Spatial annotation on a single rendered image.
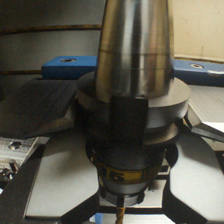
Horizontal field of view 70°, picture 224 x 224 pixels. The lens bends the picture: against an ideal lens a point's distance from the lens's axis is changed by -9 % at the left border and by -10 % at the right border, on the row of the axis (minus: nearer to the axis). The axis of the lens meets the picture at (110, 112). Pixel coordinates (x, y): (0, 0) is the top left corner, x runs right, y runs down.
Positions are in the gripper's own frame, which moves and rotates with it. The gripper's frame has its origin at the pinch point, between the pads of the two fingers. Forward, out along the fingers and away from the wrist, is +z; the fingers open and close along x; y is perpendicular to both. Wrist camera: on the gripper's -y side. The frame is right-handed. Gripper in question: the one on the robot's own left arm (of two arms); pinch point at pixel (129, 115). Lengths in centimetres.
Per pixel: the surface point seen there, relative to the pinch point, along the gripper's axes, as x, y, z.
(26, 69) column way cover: -38, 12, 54
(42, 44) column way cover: -30, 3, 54
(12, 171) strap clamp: -18.5, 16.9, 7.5
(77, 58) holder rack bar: -4.5, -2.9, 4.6
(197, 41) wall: 44, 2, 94
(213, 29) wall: 53, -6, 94
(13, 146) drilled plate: -26.8, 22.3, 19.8
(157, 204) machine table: 9.3, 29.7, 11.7
